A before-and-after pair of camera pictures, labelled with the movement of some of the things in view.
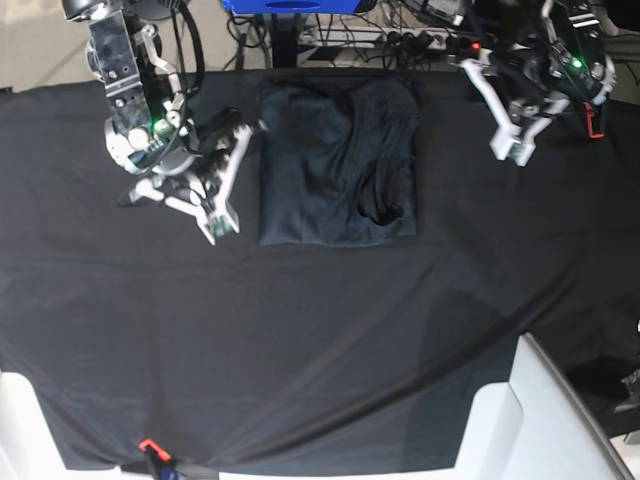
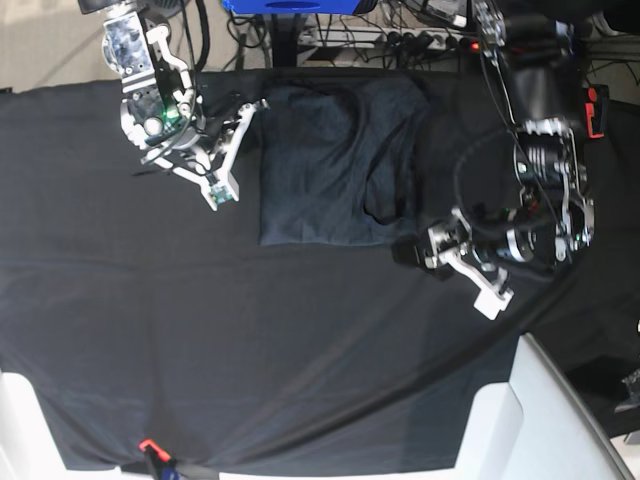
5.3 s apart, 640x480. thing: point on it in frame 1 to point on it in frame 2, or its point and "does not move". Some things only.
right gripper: (527, 78) to (454, 239)
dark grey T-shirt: (338, 159) does not move
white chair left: (29, 449) does not move
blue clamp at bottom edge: (166, 464) does not move
